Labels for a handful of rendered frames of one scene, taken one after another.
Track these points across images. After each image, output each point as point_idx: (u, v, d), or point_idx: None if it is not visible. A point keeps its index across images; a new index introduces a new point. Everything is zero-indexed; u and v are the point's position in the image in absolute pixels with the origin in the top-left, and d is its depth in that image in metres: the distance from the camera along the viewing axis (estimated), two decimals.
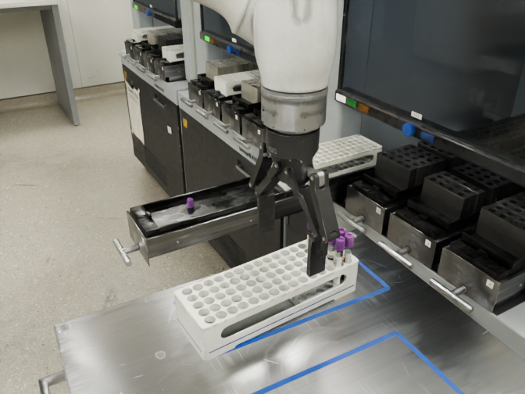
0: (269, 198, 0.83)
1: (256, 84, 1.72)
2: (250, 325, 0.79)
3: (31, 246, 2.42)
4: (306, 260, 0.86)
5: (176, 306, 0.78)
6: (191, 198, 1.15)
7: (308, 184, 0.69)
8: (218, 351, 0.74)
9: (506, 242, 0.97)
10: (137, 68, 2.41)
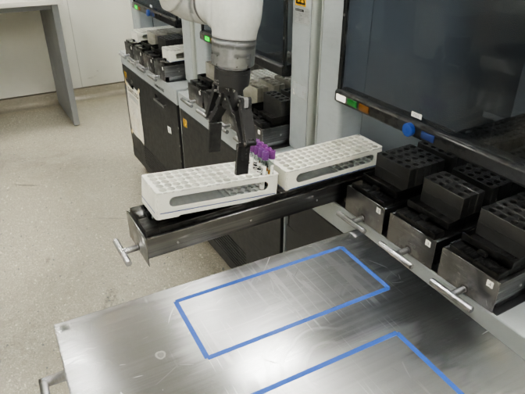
0: (218, 125, 1.16)
1: (256, 84, 1.72)
2: None
3: (31, 246, 2.42)
4: None
5: (141, 186, 1.10)
6: None
7: (237, 105, 1.02)
8: (166, 215, 1.06)
9: (506, 242, 0.97)
10: (137, 68, 2.41)
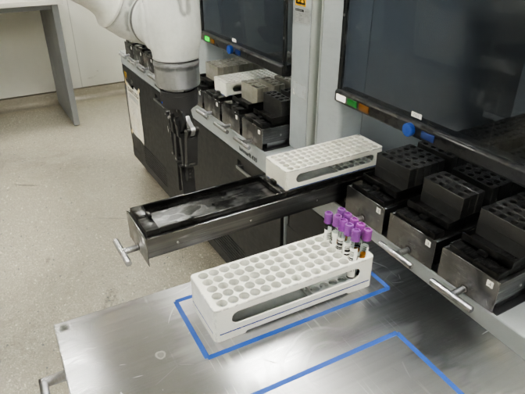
0: (183, 166, 1.10)
1: (256, 84, 1.72)
2: (262, 312, 0.82)
3: (31, 246, 2.42)
4: (322, 253, 0.87)
5: (192, 289, 0.82)
6: None
7: None
8: (229, 334, 0.77)
9: (506, 242, 0.97)
10: (137, 68, 2.41)
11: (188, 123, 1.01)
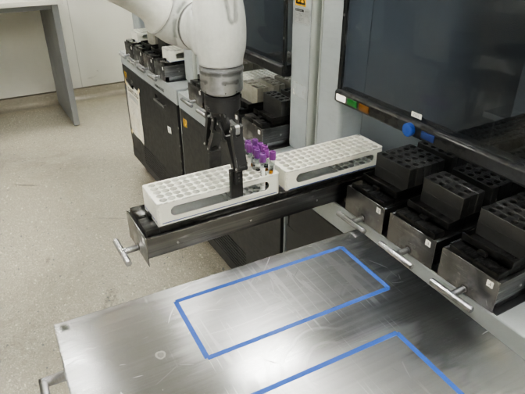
0: (217, 152, 1.17)
1: (256, 84, 1.72)
2: None
3: (31, 246, 2.42)
4: None
5: (143, 196, 1.11)
6: None
7: (229, 132, 1.04)
8: (169, 224, 1.07)
9: (506, 242, 0.97)
10: (137, 68, 2.41)
11: None
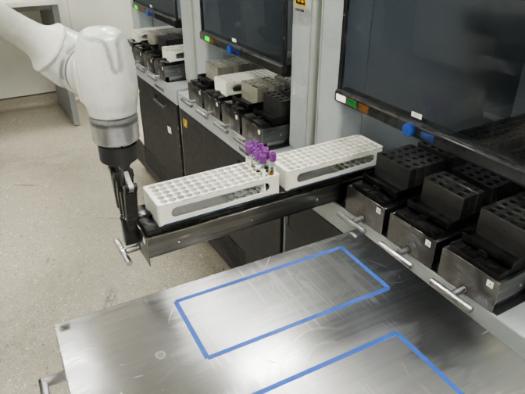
0: None
1: (256, 84, 1.72)
2: None
3: (31, 246, 2.42)
4: (242, 173, 1.18)
5: (144, 198, 1.11)
6: None
7: None
8: None
9: (506, 242, 0.97)
10: (137, 68, 2.41)
11: (126, 179, 0.98)
